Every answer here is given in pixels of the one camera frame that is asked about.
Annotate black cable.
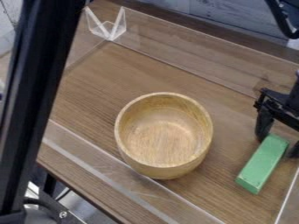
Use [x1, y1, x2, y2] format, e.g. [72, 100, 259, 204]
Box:
[22, 197, 68, 224]

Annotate black vertical post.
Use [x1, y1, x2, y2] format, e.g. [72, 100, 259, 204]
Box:
[0, 0, 90, 224]

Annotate black table leg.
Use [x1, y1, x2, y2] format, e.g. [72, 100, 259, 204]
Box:
[42, 174, 57, 197]

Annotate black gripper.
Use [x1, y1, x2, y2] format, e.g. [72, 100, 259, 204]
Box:
[253, 70, 299, 158]

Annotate grey metal bracket with screw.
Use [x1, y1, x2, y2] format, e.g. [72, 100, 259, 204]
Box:
[50, 202, 86, 224]

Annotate brown wooden bowl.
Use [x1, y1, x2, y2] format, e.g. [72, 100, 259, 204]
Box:
[114, 92, 213, 179]

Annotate green rectangular block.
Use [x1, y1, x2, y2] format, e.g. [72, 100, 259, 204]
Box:
[235, 134, 289, 194]

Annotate clear acrylic tray walls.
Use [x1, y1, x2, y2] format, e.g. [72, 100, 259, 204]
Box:
[38, 2, 299, 224]

